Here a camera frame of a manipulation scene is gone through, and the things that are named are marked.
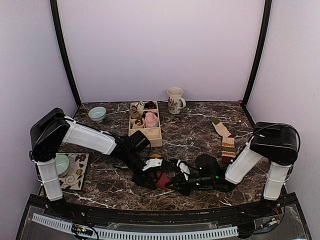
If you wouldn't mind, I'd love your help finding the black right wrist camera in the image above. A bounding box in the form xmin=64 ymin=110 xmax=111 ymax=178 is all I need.
xmin=195 ymin=154 xmax=221 ymax=178

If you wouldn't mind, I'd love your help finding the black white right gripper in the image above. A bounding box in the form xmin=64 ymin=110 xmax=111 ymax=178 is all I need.
xmin=165 ymin=172 xmax=215 ymax=196

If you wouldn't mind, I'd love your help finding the pink rolled sock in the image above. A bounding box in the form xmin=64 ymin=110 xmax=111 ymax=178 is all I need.
xmin=144 ymin=112 xmax=159 ymax=128

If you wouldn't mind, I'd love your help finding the cream green rolled sock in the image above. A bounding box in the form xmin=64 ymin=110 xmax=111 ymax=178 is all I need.
xmin=132 ymin=118 xmax=145 ymax=129

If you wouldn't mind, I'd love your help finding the black red rolled sock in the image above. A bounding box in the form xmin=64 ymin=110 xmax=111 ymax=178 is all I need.
xmin=144 ymin=101 xmax=157 ymax=110

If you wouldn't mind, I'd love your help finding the white slotted cable duct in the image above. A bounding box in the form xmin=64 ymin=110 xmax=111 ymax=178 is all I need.
xmin=31 ymin=213 xmax=239 ymax=240

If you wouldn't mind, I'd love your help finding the cream olive striped sock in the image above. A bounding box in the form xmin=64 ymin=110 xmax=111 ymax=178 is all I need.
xmin=211 ymin=117 xmax=236 ymax=164

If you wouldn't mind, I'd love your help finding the wooden compartment organizer box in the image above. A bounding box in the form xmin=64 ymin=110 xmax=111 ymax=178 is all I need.
xmin=128 ymin=101 xmax=163 ymax=147

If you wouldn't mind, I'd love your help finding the white ribbed rolled sock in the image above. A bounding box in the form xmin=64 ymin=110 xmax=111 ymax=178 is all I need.
xmin=136 ymin=101 xmax=145 ymax=111

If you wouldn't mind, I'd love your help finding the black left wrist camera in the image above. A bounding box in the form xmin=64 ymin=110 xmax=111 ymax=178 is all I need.
xmin=129 ymin=130 xmax=151 ymax=153

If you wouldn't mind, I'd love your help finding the black front frame rail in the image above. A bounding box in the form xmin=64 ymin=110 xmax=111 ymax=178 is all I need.
xmin=28 ymin=189 xmax=301 ymax=225

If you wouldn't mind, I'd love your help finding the light blue ceramic bowl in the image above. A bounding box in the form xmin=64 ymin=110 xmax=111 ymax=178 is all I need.
xmin=88 ymin=106 xmax=107 ymax=123

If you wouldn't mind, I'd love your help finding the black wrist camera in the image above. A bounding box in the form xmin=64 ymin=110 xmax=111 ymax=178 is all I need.
xmin=129 ymin=130 xmax=151 ymax=153
xmin=195 ymin=154 xmax=221 ymax=178

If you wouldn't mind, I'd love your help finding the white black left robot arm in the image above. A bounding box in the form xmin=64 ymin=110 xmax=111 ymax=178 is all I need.
xmin=29 ymin=107 xmax=165 ymax=218

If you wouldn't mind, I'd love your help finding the black left corner post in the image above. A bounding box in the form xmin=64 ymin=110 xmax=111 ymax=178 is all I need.
xmin=49 ymin=0 xmax=82 ymax=108

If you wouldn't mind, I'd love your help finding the maroon purple orange striped sock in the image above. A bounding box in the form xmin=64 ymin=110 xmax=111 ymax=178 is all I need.
xmin=155 ymin=170 xmax=170 ymax=190

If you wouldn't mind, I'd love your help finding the black right corner post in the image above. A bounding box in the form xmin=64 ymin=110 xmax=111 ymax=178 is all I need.
xmin=242 ymin=0 xmax=272 ymax=107

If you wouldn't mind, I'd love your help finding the small green cup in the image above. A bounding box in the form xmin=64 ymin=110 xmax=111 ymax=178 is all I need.
xmin=55 ymin=154 xmax=70 ymax=178

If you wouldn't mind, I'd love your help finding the black corner post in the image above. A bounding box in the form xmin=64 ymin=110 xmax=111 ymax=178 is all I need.
xmin=49 ymin=0 xmax=82 ymax=108
xmin=242 ymin=0 xmax=272 ymax=107

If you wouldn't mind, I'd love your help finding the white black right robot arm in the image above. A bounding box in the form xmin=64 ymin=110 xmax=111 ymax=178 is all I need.
xmin=165 ymin=122 xmax=301 ymax=217

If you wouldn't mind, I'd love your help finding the floral patterned tile coaster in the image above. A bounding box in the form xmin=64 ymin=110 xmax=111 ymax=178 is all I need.
xmin=56 ymin=152 xmax=90 ymax=191

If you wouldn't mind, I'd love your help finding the beige rolled sock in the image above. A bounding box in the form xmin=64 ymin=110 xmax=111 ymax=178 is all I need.
xmin=129 ymin=106 xmax=142 ymax=120

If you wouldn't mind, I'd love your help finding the seashell coral ceramic mug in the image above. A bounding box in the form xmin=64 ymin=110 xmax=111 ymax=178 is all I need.
xmin=167 ymin=87 xmax=187 ymax=115

